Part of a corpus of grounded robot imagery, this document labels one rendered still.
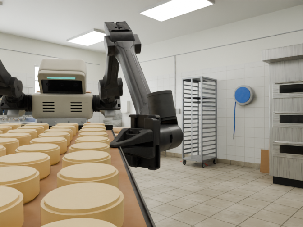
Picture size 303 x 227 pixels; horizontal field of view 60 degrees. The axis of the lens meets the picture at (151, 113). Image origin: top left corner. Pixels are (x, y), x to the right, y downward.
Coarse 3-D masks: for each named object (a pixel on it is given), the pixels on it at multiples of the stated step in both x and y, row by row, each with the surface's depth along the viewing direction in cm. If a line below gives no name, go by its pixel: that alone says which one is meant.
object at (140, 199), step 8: (80, 128) 65; (112, 128) 66; (120, 152) 39; (128, 168) 30; (128, 176) 27; (136, 184) 24; (136, 192) 23; (144, 200) 20; (144, 208) 19; (144, 216) 18; (152, 224) 16
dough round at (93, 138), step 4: (84, 136) 40; (88, 136) 41; (92, 136) 41; (96, 136) 41; (100, 136) 41; (76, 140) 38; (80, 140) 37; (84, 140) 37; (88, 140) 37; (92, 140) 37; (96, 140) 37; (100, 140) 37; (104, 140) 38; (108, 140) 39; (108, 144) 38
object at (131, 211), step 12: (108, 132) 60; (72, 144) 45; (60, 156) 36; (120, 156) 36; (60, 168) 30; (120, 168) 30; (48, 180) 25; (120, 180) 26; (48, 192) 22; (132, 192) 22; (24, 204) 20; (36, 204) 20; (132, 204) 20; (24, 216) 18; (36, 216) 18; (132, 216) 18
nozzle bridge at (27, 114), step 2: (0, 110) 336; (2, 110) 337; (4, 110) 338; (6, 110) 339; (0, 112) 336; (4, 112) 338; (6, 112) 339; (26, 112) 353; (28, 112) 354; (30, 112) 356; (0, 114) 336; (4, 114) 338; (6, 114) 339; (26, 114) 353; (28, 114) 354; (30, 114) 356; (0, 116) 331; (2, 116) 332; (4, 116) 334; (6, 116) 335; (22, 116) 345; (24, 116) 347; (26, 116) 348; (28, 116) 350; (30, 116) 351; (36, 120) 366; (36, 122) 366
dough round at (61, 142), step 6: (36, 138) 38; (42, 138) 38; (48, 138) 38; (54, 138) 38; (60, 138) 38; (30, 144) 36; (60, 144) 36; (66, 144) 38; (60, 150) 37; (66, 150) 38
